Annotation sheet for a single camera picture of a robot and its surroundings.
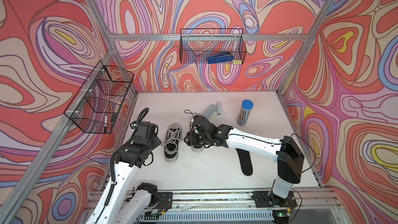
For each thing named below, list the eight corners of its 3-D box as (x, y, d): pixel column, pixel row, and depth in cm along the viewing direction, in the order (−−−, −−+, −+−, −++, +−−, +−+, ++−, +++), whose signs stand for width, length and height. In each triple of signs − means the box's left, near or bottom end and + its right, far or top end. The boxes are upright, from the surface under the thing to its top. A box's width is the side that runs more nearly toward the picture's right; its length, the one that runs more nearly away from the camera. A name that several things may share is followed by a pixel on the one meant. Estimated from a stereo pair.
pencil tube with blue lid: (236, 126, 102) (243, 107, 87) (235, 118, 106) (241, 99, 91) (247, 126, 102) (255, 107, 87) (245, 118, 106) (252, 99, 91)
